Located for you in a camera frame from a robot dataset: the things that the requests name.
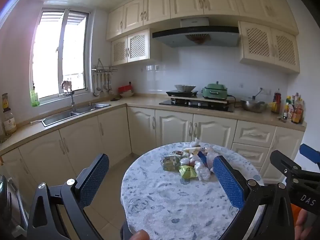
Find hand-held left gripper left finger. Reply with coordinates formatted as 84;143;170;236
27;153;110;240

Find green plastic bottle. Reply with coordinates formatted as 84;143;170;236
30;86;40;107

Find sliding kitchen window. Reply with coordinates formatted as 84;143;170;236
30;7;90;106

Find round table with patterned cloth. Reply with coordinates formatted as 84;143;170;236
121;142;265;240

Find grey metal appliance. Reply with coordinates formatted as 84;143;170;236
0;175;28;240

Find person's right hand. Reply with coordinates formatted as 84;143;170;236
295;209;320;240

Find stainless steel double sink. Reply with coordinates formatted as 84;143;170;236
41;102;112;127

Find white plastic bag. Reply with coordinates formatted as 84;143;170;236
194;160;211;181

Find cream base cabinets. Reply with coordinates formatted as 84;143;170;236
0;96;307;205

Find black induction cooker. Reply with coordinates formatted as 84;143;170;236
166;90;198;97

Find cream upper wall cabinets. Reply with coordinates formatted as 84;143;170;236
106;0;300;41

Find small lattice door cabinet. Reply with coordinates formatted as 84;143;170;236
111;29;157;67

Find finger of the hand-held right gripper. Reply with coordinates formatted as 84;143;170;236
299;144;320;167
270;150;302;178

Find green electric pot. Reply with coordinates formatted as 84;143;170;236
202;81;228;99

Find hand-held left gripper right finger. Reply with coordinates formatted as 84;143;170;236
212;155;295;240

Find blue and white packet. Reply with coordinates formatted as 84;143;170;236
198;152;208;168

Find green wrapper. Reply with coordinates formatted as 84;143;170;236
179;165;198;180

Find black gas stove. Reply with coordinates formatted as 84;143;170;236
159;100;235;112

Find stainless steel mixing bowl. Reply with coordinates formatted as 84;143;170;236
240;99;267;113

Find yellow label bottle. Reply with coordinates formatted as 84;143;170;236
1;93;12;113

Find wide lattice door cabinet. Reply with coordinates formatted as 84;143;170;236
237;21;300;74

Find wall utensil rack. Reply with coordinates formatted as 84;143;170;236
91;59;118;73

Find black range hood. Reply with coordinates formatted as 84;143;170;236
152;17;240;48

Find grey metal wok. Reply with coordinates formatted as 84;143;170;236
174;84;197;92

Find cream cabinet drawer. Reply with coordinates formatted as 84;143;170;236
235;124;275;144
231;142;270;160
246;159;263;173

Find glass jar with label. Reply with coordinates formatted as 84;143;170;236
2;109;17;134

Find dark sauce bottle red cap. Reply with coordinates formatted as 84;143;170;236
271;89;282;113

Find cluster of condiment bottles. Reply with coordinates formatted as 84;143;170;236
282;92;304;124

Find green and white carton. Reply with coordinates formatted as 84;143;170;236
163;156;181;172

